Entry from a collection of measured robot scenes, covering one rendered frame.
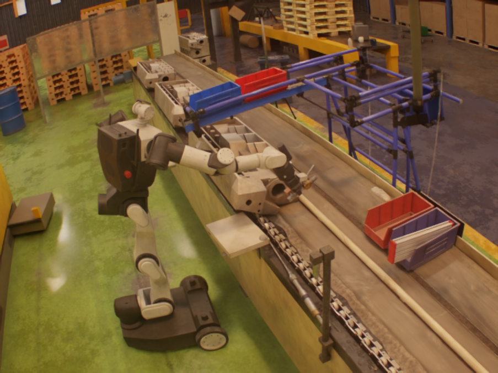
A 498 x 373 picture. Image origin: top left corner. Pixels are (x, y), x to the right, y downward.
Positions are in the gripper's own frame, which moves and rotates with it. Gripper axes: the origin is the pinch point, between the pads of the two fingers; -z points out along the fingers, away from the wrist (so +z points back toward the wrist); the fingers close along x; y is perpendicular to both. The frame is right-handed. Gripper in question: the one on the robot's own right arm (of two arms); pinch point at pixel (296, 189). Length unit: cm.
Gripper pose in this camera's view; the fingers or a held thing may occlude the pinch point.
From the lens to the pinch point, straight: 224.0
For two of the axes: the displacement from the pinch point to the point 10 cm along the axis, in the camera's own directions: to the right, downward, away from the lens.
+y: -7.8, 6.2, -0.6
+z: -4.9, -6.7, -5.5
